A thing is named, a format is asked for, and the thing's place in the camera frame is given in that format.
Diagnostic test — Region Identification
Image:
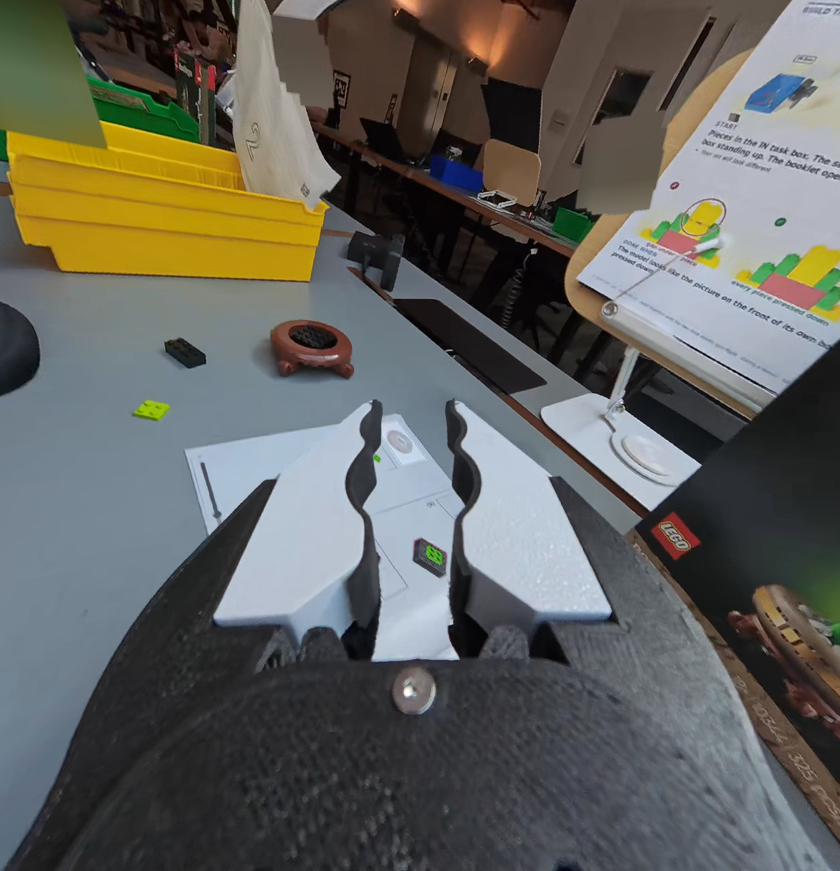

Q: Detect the dark green box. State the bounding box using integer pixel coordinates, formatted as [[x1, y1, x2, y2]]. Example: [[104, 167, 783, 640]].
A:
[[173, 48, 220, 147]]

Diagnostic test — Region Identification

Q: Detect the brown round toy base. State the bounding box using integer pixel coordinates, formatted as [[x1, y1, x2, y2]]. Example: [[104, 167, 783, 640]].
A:
[[270, 320, 356, 378]]

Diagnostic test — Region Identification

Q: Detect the grey desk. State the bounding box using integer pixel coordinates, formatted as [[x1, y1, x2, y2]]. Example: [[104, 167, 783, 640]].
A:
[[0, 160, 648, 871]]

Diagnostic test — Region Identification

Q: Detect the black set box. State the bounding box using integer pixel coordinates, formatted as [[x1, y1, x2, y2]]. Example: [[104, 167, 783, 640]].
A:
[[634, 354, 840, 871]]

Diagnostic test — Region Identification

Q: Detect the small green bin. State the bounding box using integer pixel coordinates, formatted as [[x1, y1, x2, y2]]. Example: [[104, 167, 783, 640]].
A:
[[552, 206, 595, 243]]

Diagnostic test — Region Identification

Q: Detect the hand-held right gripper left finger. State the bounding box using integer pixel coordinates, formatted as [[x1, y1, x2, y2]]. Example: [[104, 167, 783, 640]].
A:
[[213, 399, 384, 647]]

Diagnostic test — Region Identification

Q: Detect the black laptop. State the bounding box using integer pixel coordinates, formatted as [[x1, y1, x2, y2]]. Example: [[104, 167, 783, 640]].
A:
[[359, 117, 413, 166]]

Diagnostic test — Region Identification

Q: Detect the dark grey clamp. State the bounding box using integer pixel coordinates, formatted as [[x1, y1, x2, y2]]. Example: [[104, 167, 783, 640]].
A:
[[347, 231, 407, 288]]

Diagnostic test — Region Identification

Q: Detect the black flat panel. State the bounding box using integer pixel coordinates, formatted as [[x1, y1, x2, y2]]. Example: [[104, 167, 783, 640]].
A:
[[393, 298, 549, 396]]

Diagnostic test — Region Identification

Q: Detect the white document stand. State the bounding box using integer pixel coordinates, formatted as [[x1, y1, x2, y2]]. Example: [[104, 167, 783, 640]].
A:
[[541, 235, 791, 486]]

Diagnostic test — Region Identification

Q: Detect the blue plastic bin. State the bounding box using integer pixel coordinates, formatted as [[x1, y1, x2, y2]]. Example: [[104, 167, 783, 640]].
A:
[[430, 155, 485, 191]]

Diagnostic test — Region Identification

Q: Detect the beige chair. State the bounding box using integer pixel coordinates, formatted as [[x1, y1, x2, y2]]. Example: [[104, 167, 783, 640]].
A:
[[483, 139, 542, 206]]

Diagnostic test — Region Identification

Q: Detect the printed instruction sheet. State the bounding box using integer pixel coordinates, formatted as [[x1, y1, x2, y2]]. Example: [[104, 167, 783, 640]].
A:
[[576, 0, 840, 396]]

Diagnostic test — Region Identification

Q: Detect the long wooden table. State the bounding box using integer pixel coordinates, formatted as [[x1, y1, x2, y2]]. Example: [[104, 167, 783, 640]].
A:
[[311, 122, 579, 258]]

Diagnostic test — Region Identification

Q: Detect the green plastic bin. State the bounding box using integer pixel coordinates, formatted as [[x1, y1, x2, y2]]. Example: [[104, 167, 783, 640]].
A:
[[93, 95, 204, 144], [86, 77, 174, 113]]

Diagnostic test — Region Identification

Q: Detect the white instruction booklet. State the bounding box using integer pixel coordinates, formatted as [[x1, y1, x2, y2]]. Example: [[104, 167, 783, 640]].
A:
[[185, 413, 476, 661]]

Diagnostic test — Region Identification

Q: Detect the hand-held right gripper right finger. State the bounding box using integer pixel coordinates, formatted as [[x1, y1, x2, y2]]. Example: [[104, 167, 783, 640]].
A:
[[445, 399, 613, 647]]

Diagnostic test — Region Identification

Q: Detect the white paper bag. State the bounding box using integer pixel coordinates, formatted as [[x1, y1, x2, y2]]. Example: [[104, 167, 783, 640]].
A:
[[231, 0, 342, 212]]

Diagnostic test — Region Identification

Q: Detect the yellow plastic bin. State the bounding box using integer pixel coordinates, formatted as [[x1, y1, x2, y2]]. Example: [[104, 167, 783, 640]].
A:
[[15, 204, 323, 263], [51, 235, 316, 283], [8, 170, 324, 235], [6, 121, 330, 225]]

